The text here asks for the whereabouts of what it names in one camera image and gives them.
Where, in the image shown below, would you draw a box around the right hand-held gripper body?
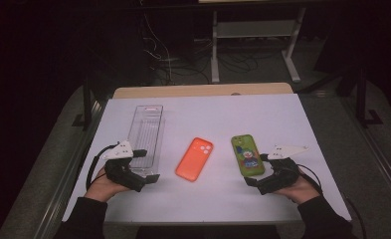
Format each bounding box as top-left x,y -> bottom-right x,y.
256,143 -> 310,196

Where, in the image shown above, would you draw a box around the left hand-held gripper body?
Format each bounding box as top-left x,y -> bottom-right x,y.
101,139 -> 147,193

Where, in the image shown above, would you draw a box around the green cartoon phone case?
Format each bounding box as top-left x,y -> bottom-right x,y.
230,133 -> 267,177

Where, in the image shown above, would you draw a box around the clear plastic tray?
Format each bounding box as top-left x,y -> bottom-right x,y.
126,105 -> 165,177

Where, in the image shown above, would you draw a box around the orange phone case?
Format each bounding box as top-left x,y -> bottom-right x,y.
174,136 -> 215,183

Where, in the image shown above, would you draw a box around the person's right hand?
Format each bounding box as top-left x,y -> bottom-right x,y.
274,166 -> 321,205

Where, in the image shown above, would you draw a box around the person's left hand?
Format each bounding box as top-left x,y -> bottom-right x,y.
83,167 -> 131,203

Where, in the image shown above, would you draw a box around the black metal stand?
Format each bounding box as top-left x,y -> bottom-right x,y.
71,74 -> 97,131
354,64 -> 384,128

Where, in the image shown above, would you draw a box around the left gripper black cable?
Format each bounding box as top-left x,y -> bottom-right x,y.
86,142 -> 120,191

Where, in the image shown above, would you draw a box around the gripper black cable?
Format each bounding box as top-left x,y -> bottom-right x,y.
295,162 -> 367,239
86,142 -> 120,191

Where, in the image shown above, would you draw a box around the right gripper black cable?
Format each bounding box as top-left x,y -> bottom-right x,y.
295,162 -> 367,239

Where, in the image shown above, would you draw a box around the grey metal rail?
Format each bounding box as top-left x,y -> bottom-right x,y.
340,96 -> 391,208
33,99 -> 108,239

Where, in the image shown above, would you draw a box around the black floor cables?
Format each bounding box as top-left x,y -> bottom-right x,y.
149,39 -> 284,86

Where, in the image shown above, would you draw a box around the white hanging cable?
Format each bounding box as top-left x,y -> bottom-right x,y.
142,12 -> 174,84

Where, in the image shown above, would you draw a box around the white metal desk frame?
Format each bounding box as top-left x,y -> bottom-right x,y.
210,6 -> 307,84

